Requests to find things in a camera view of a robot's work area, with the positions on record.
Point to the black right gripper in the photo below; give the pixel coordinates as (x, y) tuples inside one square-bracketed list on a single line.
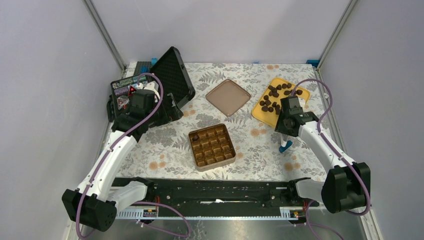
[(279, 127)]

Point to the yellow plastic tray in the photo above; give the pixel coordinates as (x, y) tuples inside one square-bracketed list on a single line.
[(269, 105)]

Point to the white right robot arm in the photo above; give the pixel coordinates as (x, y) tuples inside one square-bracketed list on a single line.
[(348, 183)]

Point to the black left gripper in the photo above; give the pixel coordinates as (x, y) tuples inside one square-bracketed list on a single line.
[(173, 113)]

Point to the long metal tongs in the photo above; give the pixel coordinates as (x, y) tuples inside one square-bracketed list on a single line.
[(283, 140)]

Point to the blue toy brick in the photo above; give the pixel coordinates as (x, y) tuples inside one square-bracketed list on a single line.
[(283, 149)]

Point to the brown square tin lid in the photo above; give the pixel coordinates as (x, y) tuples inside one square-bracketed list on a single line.
[(228, 97)]

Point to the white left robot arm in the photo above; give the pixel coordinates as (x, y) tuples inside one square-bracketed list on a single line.
[(92, 204)]

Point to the gold chocolate tin box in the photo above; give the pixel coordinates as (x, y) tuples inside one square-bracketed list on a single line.
[(213, 149)]

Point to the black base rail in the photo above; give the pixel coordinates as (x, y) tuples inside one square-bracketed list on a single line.
[(196, 199)]

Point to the floral tablecloth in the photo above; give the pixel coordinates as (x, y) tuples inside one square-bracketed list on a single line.
[(165, 152)]

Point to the black open hard case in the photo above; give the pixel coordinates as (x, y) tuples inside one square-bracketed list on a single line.
[(167, 80)]

